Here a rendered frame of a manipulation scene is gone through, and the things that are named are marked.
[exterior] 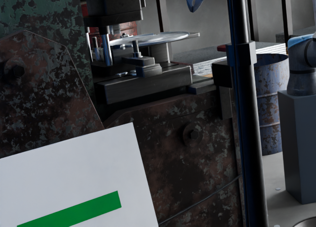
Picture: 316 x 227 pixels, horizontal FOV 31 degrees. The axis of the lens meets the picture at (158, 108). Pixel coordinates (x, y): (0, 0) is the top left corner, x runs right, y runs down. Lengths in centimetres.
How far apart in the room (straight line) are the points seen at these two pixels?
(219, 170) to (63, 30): 67
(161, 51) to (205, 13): 414
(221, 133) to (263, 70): 114
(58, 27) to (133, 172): 47
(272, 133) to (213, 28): 320
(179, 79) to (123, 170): 34
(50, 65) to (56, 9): 17
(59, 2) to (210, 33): 455
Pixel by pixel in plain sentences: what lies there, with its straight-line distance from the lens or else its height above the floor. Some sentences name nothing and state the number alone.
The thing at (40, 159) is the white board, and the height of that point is 56.
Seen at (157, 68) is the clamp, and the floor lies 72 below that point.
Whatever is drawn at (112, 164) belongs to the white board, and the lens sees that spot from 165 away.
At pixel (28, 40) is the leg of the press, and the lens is 154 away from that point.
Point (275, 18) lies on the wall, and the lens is 664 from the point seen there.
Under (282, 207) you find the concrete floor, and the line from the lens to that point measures 245.
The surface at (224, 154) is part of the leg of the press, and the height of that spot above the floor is 40.
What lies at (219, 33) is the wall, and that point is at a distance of 618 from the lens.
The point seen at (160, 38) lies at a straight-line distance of 193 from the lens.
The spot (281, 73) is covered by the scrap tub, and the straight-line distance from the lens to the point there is 303.
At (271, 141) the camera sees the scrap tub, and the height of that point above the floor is 7.
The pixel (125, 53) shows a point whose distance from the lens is 186.
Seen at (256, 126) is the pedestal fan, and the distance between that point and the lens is 112.
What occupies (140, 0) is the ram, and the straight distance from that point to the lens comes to 191.
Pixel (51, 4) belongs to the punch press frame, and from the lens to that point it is 164.
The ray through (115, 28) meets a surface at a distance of 190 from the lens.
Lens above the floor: 100
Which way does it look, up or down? 13 degrees down
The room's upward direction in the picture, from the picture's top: 8 degrees counter-clockwise
